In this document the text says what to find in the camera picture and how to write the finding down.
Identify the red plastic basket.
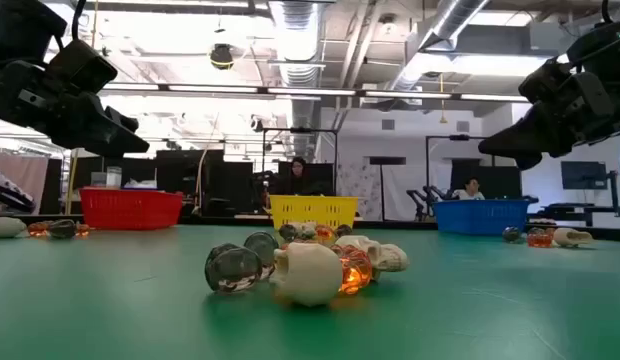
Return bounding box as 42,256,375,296
79,187,185,231

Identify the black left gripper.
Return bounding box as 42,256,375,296
0,59,151,159

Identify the long ceiling light bar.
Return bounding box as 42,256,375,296
99,82,531,104

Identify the black metal frame rig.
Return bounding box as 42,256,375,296
424,133,496,221
261,127,340,196

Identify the clear plastic container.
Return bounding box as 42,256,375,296
105,166,124,190

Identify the black wall monitor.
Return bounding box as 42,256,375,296
560,160,609,191

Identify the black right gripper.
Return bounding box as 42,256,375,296
478,74,620,171

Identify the pink curtain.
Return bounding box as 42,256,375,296
0,152,50,216

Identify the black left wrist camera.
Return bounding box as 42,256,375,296
44,39,119,95

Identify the black partition screen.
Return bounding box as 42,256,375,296
154,148,226,216

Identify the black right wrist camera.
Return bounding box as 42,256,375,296
518,58,584,102

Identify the silver ventilation duct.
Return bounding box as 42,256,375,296
389,0,491,91
267,0,325,161

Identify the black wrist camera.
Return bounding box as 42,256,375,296
518,58,584,102
44,39,119,95

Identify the black hanging ceiling speaker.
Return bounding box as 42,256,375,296
208,43,236,71

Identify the green table mat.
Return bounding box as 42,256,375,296
0,223,620,360

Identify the blue plastic basket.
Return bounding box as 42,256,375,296
432,198,534,236

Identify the yellow plastic basket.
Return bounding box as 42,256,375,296
268,194,360,232

